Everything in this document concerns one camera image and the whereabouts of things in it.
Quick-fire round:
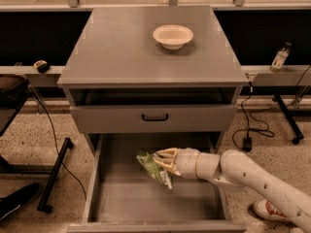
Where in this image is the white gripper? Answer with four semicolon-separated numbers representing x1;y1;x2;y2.
154;148;200;179

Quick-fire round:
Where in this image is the green jalapeno chip bag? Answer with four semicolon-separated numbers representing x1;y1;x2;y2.
136;150;173;189

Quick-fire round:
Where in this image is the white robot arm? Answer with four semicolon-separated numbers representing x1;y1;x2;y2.
153;148;311;233

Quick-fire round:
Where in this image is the open grey lower drawer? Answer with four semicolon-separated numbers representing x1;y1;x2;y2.
67;133;246;233

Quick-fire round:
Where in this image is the closed grey upper drawer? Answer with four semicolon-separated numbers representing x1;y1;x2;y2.
70;105;237;133

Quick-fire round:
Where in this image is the grey drawer cabinet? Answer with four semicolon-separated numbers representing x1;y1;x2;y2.
57;6;247;151

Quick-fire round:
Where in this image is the white and red sneaker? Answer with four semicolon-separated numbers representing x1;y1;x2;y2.
252;199;290;222

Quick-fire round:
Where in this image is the white paper bowl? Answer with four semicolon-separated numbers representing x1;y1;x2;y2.
153;24;193;50

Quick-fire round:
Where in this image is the black wheeled stand leg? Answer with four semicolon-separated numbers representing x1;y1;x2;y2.
273;93;304;145

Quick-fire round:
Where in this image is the small clear bottle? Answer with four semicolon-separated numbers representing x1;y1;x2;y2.
269;42;292;73

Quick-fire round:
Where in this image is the black tape measure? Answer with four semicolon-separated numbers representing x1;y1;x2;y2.
33;60;51;73

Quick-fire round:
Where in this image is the black shoe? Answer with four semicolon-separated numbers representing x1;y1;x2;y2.
0;183;40;220

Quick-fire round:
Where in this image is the black desk with leg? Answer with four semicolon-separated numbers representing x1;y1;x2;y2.
0;75;74;214

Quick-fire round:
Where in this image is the black drawer handle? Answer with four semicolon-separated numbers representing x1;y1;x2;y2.
141;114;169;122

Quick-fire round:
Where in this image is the black power cable with adapter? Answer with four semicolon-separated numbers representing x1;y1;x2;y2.
231;81;276;153

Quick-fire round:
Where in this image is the thin black cable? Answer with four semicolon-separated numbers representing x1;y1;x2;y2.
29;84;87;202

